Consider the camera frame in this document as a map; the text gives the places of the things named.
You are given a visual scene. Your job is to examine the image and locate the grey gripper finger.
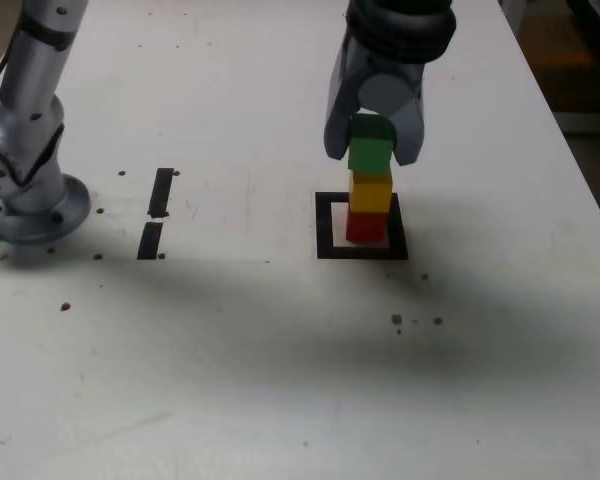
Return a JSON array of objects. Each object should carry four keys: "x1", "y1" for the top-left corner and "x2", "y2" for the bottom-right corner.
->
[
  {"x1": 358, "y1": 68, "x2": 426, "y2": 167},
  {"x1": 323, "y1": 32, "x2": 371, "y2": 161}
]

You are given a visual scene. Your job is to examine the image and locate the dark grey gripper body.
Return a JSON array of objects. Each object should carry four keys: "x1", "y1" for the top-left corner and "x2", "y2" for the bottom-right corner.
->
[{"x1": 364, "y1": 49, "x2": 424, "y2": 84}]

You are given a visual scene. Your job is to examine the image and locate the green cube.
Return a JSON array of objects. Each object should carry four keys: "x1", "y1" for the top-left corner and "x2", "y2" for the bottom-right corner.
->
[{"x1": 347, "y1": 113, "x2": 398, "y2": 171}]

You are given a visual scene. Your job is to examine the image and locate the yellow cube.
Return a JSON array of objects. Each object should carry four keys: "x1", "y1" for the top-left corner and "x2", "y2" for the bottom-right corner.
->
[{"x1": 348, "y1": 169, "x2": 395, "y2": 214}]

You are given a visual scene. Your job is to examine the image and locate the red cube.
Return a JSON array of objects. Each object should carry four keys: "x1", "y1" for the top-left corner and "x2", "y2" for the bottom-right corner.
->
[{"x1": 345, "y1": 209, "x2": 385, "y2": 244}]

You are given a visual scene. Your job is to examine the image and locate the black tape square outline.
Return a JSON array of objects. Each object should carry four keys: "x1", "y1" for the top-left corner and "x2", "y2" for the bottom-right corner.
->
[{"x1": 314, "y1": 191, "x2": 410, "y2": 261}]

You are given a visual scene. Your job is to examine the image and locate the brown cardboard box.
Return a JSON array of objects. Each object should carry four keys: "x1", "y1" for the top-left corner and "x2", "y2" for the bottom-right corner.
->
[{"x1": 522, "y1": 12, "x2": 600, "y2": 114}]

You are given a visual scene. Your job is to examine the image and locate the black tape strip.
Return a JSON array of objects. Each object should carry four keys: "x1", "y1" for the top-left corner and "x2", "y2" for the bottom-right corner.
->
[{"x1": 136, "y1": 167, "x2": 175, "y2": 261}]

